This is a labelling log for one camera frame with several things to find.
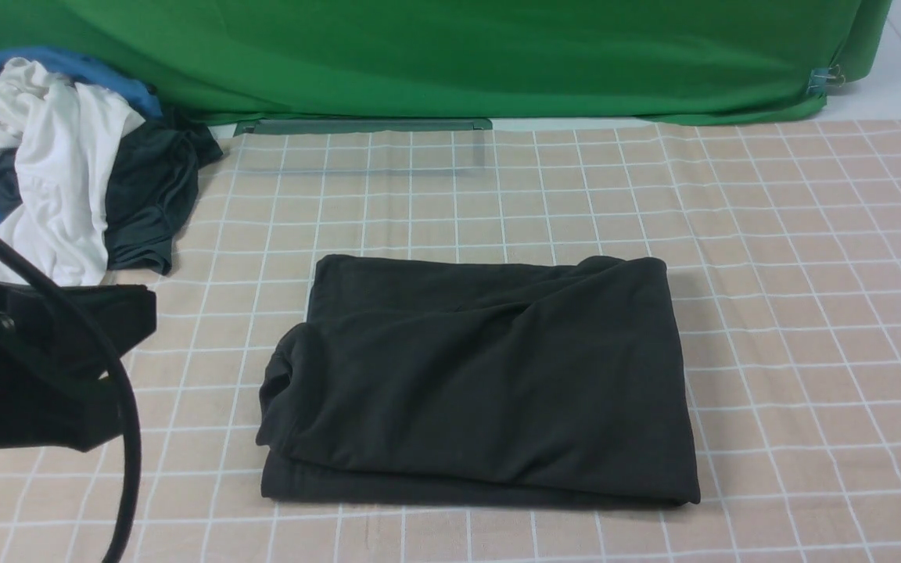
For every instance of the white garment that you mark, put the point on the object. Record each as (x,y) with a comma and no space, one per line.
(65,137)

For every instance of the teal binder clip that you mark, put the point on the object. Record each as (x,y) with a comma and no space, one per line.
(822,79)

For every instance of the dark teal garment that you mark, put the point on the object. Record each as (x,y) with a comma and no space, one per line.
(153,188)

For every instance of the gray long-sleeve top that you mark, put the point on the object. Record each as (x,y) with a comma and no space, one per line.
(413,382)

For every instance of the gray metal bar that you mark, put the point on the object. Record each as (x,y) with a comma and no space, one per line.
(336,125)

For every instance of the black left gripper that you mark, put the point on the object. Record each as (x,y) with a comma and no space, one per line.
(55,385)

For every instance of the blue garment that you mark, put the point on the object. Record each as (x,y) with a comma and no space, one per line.
(75,70)

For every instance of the green backdrop cloth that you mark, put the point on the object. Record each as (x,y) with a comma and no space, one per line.
(693,63)

